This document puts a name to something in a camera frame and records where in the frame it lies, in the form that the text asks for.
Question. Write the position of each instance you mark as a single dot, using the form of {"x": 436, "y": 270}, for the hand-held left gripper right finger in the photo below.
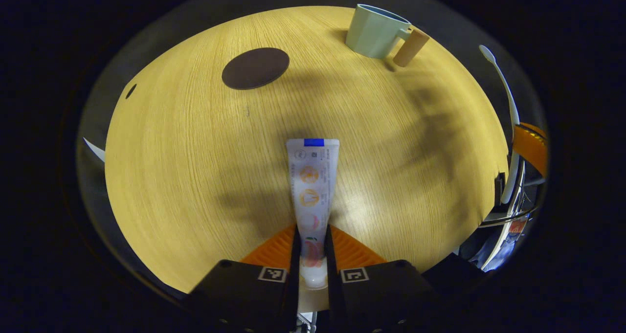
{"x": 331, "y": 284}

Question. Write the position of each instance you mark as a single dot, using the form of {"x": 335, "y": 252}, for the dark brown round coaster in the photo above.
{"x": 254, "y": 69}

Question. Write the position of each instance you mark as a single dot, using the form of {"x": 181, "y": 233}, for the white toothpaste tube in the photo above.
{"x": 313, "y": 186}

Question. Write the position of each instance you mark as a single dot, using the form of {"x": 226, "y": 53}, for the white toothbrush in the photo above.
{"x": 511, "y": 108}

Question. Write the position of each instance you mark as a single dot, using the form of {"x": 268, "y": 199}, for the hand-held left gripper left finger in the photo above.
{"x": 294, "y": 284}

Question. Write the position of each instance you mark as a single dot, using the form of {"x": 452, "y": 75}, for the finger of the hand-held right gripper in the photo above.
{"x": 530, "y": 147}

